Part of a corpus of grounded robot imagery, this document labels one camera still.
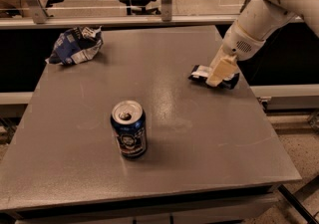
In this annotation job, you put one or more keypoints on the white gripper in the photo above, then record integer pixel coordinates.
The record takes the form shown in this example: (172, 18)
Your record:
(239, 44)

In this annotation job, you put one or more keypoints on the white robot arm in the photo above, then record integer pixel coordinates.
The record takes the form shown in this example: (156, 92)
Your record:
(249, 32)

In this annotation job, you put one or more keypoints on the blue pepsi can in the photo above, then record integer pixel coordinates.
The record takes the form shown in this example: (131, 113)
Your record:
(128, 120)

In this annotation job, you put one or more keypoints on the crumpled blue chip bag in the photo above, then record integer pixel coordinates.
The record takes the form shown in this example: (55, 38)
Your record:
(76, 46)

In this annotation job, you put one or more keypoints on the glass barrier rail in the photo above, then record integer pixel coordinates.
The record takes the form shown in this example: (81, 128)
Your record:
(118, 22)

